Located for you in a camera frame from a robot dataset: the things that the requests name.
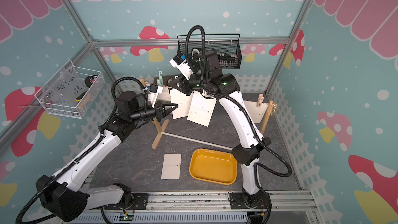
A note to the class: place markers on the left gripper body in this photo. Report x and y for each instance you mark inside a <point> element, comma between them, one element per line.
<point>158,113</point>

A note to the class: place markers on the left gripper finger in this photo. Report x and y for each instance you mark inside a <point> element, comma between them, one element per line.
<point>167,112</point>
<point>165,105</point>

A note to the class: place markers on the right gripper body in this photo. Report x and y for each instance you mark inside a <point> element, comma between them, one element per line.
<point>186,85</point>

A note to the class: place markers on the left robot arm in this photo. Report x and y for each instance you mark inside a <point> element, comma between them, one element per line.
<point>62,195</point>

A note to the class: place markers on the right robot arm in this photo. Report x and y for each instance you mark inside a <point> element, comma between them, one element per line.
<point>200,71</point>

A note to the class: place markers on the postcard under green clothespin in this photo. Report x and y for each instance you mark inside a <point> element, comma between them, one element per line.
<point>164,96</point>

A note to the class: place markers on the brown lid toolbox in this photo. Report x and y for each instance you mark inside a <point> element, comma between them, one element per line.
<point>166,79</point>

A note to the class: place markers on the green clothespin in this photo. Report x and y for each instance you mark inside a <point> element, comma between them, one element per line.
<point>160,79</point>

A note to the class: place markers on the black tape roll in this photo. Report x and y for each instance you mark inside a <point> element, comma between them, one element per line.
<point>89,80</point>

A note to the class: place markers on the yellow plastic tray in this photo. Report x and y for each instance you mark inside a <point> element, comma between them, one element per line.
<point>213,166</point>

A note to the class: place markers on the pink clothespin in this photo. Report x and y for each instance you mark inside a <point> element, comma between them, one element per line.
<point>260,100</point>

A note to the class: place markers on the plastic labelled bag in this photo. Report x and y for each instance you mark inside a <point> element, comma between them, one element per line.
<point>67,87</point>

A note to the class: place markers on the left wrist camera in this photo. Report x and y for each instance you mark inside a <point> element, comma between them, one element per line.
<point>153,93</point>

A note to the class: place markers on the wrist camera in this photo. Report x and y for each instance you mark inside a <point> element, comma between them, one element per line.
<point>180,62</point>
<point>153,93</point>

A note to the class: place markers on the wooden string rack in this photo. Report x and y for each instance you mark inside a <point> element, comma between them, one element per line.
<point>184,136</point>

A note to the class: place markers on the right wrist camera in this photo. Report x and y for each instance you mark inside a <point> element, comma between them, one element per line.
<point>180,62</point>

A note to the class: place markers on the black wire mesh basket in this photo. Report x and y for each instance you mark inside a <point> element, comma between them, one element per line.
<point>222,43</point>

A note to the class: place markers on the yellow handled tool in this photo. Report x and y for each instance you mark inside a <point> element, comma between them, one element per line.
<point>83,100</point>

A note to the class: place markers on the white wire mesh basket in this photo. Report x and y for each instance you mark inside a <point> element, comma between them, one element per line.
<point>45,96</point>

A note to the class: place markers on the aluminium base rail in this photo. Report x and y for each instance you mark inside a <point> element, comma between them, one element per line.
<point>208,207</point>

